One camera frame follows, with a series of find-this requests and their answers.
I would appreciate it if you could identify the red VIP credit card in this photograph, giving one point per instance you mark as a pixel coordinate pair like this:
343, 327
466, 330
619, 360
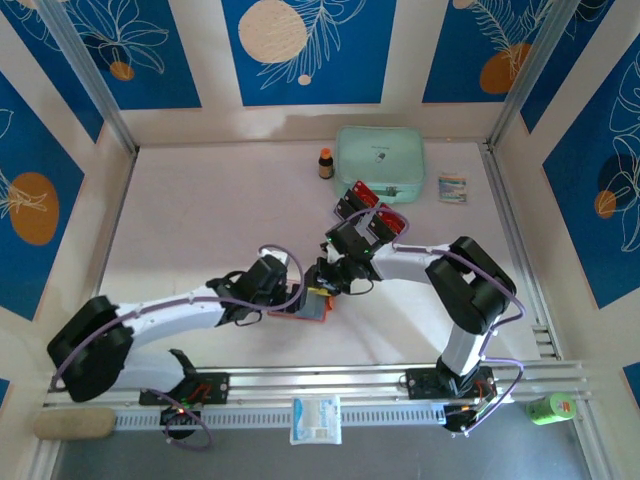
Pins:
364, 192
392, 220

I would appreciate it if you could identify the aluminium side rail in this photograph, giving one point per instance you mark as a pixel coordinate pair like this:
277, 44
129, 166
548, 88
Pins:
505, 200
120, 200

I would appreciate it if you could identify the aluminium frame post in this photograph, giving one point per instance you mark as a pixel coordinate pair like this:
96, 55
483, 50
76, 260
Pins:
85, 65
530, 75

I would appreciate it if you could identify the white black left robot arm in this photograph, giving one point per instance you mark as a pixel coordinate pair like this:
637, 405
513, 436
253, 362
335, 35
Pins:
170, 315

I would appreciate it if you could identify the white blue gauze pack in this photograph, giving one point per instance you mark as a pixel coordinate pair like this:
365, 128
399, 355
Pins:
316, 420

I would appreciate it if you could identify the black credit card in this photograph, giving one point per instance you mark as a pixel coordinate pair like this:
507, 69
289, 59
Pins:
345, 212
356, 206

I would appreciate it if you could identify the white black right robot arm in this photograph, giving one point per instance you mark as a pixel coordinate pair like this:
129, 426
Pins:
415, 260

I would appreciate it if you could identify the brown bottle orange cap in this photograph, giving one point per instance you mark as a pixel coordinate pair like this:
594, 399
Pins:
325, 167

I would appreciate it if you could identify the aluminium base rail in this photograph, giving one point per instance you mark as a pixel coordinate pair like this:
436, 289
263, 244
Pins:
320, 382

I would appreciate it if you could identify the mint green zipper pouch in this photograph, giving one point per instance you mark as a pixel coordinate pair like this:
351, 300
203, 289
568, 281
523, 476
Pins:
380, 150

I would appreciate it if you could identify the orange card holder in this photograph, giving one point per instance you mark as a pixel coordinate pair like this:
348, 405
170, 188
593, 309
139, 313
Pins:
312, 310

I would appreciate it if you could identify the beige foam pad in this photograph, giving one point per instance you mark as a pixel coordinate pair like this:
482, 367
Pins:
75, 423

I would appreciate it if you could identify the small white blue packet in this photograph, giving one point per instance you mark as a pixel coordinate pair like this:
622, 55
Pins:
453, 188

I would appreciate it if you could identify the red and black packets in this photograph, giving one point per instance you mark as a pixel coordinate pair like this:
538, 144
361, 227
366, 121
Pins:
371, 214

